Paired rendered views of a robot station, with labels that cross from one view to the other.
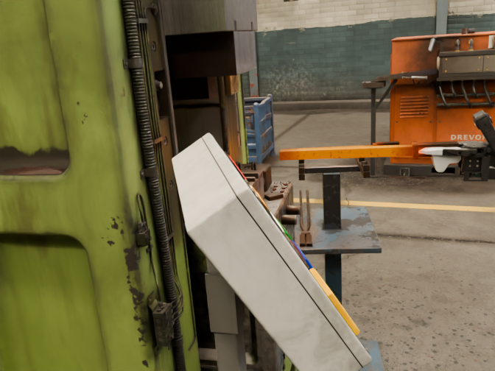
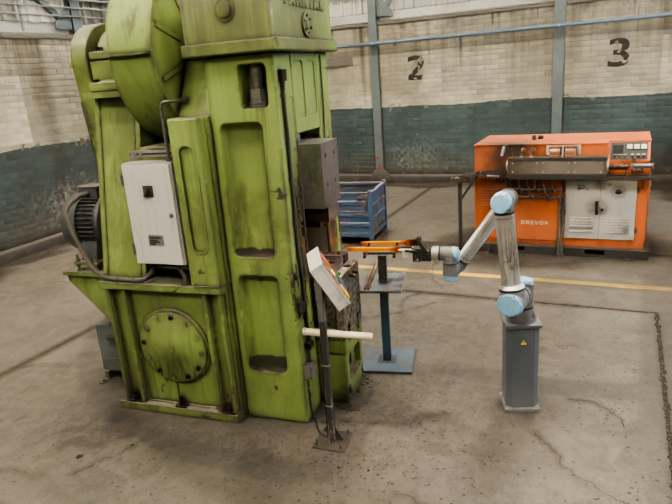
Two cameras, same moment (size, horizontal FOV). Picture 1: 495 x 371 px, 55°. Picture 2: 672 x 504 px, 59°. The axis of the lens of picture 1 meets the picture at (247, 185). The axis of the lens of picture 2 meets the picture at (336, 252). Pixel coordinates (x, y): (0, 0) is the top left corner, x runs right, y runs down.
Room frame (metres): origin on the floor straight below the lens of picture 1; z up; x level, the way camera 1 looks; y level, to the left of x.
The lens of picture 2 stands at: (-2.52, -0.36, 2.16)
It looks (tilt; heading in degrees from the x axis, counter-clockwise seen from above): 17 degrees down; 5
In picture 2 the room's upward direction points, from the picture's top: 4 degrees counter-clockwise
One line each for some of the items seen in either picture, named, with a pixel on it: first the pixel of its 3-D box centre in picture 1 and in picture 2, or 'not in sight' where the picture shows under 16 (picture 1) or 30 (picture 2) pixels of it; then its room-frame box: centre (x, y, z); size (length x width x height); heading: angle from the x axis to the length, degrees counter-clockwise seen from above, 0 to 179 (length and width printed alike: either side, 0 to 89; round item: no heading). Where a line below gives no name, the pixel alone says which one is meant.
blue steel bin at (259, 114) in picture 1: (216, 132); (338, 211); (5.37, 0.30, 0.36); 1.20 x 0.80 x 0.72; 75
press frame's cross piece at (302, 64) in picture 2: not in sight; (273, 94); (1.33, 0.32, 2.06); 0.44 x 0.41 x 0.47; 75
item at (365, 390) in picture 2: not in sight; (354, 393); (1.18, -0.07, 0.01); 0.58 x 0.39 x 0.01; 165
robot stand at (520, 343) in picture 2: not in sight; (519, 361); (1.01, -1.16, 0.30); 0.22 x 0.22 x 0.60; 89
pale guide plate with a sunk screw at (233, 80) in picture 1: (230, 65); not in sight; (1.54, 0.03, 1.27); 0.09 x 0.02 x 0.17; 165
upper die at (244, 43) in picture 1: (165, 57); (303, 210); (1.25, 0.18, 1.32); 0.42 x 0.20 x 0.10; 75
